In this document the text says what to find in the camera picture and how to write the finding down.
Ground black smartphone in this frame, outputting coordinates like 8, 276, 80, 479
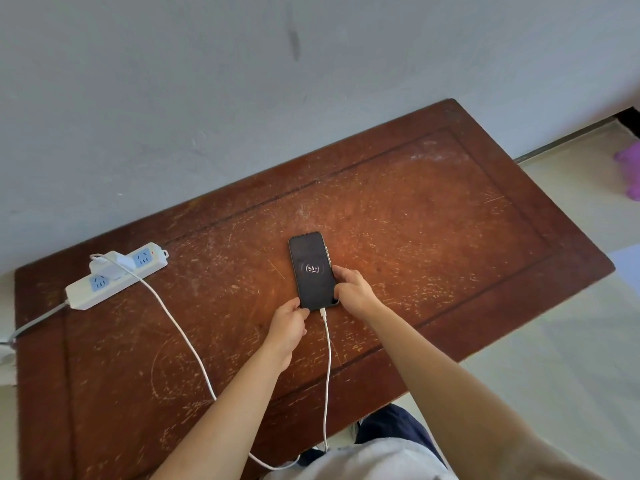
288, 232, 341, 312

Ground person's right forearm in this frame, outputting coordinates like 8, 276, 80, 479
362, 299, 609, 480

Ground person's left hand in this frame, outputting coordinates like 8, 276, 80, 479
262, 297, 311, 373

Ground white charger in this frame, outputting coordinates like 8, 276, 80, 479
89, 251, 137, 281

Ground navy shorts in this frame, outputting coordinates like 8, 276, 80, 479
297, 403, 449, 468

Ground person's left forearm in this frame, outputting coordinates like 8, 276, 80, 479
149, 344, 293, 480

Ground white shirt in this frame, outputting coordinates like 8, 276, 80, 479
262, 439, 459, 480

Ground purple plastic stool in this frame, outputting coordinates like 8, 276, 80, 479
613, 141, 640, 201

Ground white power strip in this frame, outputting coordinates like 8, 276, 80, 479
65, 243, 169, 311

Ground brown wooden table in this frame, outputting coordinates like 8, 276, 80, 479
13, 98, 616, 480

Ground grey power strip cord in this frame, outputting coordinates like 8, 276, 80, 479
7, 300, 70, 345

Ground person's right hand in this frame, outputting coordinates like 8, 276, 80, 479
331, 264, 386, 323

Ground white charging cable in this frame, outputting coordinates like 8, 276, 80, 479
89, 253, 333, 471

